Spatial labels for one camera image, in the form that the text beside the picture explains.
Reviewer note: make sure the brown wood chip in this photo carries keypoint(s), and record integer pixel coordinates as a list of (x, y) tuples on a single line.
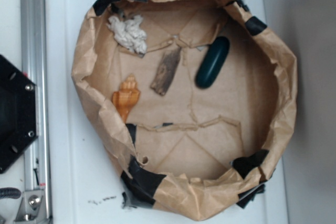
[(166, 71)]

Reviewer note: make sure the dark green oval case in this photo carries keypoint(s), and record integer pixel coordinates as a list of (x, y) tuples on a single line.
[(212, 62)]

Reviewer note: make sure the white plastic tray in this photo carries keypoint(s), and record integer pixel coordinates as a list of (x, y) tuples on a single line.
[(85, 187)]

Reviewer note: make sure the aluminium frame rail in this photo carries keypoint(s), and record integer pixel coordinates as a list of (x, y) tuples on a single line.
[(36, 206)]

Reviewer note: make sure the brown paper bag bin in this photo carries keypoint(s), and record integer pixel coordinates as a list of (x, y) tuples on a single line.
[(193, 151)]

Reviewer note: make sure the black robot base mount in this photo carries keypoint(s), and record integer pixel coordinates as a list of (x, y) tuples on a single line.
[(18, 114)]

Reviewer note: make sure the orange plastic seashell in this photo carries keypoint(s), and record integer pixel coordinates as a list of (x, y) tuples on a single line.
[(126, 97)]

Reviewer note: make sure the white crumpled cloth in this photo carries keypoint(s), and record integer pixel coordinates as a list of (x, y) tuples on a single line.
[(129, 34)]

